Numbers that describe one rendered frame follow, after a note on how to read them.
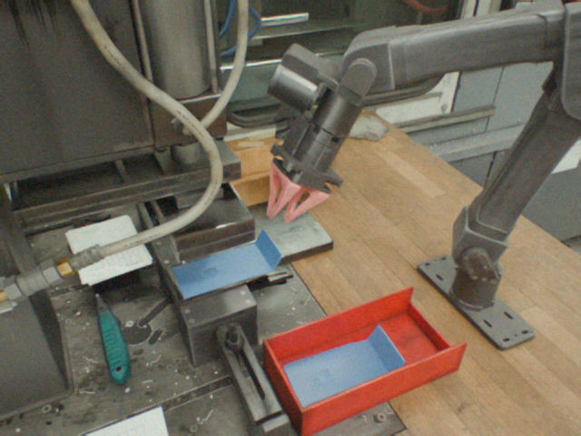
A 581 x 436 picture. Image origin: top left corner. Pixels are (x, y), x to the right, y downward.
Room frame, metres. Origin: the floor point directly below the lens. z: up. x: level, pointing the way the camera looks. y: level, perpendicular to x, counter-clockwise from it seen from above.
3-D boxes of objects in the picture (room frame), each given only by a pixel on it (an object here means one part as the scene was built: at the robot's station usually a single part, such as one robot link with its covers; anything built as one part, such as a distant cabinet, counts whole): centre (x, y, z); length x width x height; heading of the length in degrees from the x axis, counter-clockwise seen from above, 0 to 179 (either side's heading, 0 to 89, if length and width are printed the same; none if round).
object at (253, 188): (0.91, 0.06, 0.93); 0.25 x 0.13 x 0.08; 115
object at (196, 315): (0.56, 0.12, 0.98); 0.20 x 0.10 x 0.01; 25
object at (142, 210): (0.71, 0.23, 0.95); 0.15 x 0.03 x 0.10; 25
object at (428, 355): (0.45, -0.11, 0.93); 0.25 x 0.12 x 0.06; 115
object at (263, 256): (0.57, 0.08, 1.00); 0.15 x 0.07 x 0.03; 115
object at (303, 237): (0.76, 0.01, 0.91); 0.17 x 0.16 x 0.02; 25
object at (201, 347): (0.56, 0.12, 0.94); 0.20 x 0.10 x 0.07; 25
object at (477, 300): (0.59, -0.31, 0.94); 0.20 x 0.07 x 0.08; 25
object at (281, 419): (0.34, 0.02, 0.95); 0.06 x 0.03 x 0.09; 25
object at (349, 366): (0.44, -0.09, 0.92); 0.15 x 0.07 x 0.03; 111
